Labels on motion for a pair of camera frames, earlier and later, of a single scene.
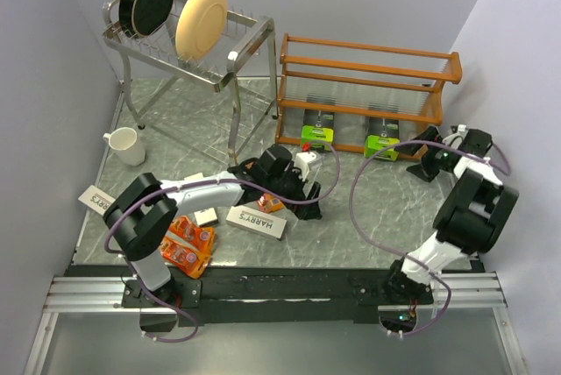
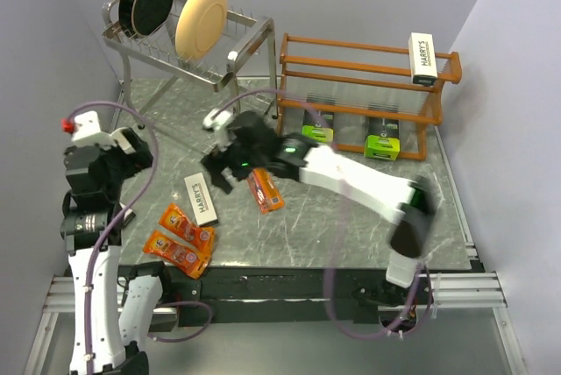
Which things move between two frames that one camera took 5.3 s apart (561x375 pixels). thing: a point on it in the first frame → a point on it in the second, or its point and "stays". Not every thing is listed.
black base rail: x=279 y=295 stays
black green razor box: x=317 y=130 stays
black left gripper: x=306 y=211 → x=133 y=162
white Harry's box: x=258 y=221 → x=422 y=58
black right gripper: x=426 y=170 → x=216 y=161
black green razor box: x=383 y=133 stays
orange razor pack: x=184 y=258 stays
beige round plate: x=202 y=21 stays
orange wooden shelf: x=362 y=92 stays
